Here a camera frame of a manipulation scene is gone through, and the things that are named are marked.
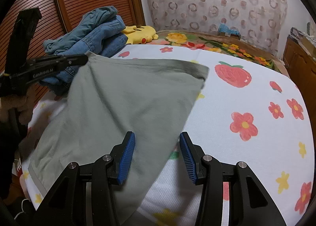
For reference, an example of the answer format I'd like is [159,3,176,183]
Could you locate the white floral strawberry blanket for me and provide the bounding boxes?
[22,45,315,225]

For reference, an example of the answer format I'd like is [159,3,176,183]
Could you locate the pink circle-pattern curtain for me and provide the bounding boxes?
[147,0,288,55]

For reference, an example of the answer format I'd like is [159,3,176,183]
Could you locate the blue folded jeans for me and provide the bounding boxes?
[40,16,127,92]

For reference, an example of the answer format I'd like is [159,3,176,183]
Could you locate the grey-green shorts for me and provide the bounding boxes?
[28,54,209,223]

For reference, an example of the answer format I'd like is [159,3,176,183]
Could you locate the brown louvered wardrobe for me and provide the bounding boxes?
[0,0,146,86]

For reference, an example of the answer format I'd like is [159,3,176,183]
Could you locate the brown floral bed cover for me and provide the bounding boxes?
[151,30,289,77]

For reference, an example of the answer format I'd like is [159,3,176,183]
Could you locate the teal denim garment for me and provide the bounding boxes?
[43,6,118,55]

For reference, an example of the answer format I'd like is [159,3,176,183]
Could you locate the cardboard box with items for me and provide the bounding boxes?
[290,27,315,55]

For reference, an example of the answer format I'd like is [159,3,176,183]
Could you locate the yellow Pikachu plush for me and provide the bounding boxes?
[121,26,159,44]

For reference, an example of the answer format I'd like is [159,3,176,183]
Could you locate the box with blue items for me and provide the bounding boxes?
[218,23,241,37]

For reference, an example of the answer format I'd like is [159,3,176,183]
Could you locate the wooden sideboard cabinet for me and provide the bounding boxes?
[282,36,316,118]

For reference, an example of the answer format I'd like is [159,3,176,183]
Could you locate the person's left hand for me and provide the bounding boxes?
[1,88,35,125]

